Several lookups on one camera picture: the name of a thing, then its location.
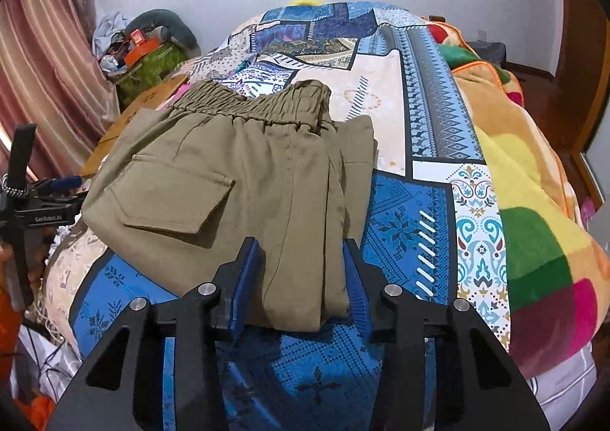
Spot colourful fleece blanket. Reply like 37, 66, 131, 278
423, 16, 610, 367

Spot dark bag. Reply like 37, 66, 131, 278
469, 41, 507, 68

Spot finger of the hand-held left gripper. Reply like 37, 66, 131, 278
47, 176, 83, 194

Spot orange cloth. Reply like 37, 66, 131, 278
0, 240, 55, 431

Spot wooden lap desk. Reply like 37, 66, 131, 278
79, 74, 191, 177

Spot crumpled white cloth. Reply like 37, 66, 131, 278
92, 12, 132, 56

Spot pink cloth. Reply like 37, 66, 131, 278
162, 81, 194, 103

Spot wooden wardrobe with white doors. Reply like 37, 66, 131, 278
555, 0, 610, 222

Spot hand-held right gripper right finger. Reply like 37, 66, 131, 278
343, 237, 546, 431

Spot grey pillow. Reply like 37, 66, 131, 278
126, 8, 201, 54

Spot striped brown curtain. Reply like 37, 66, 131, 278
0, 0, 121, 180

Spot green storage bag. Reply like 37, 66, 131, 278
114, 40, 189, 101

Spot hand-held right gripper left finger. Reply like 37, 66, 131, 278
48, 236, 264, 431

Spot blue patchwork quilt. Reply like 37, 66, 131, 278
43, 0, 514, 431

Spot white cluttered pile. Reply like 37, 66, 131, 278
21, 312, 84, 405

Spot white bed sheet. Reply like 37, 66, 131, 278
509, 340, 599, 431

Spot khaki pants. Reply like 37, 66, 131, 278
81, 80, 380, 333

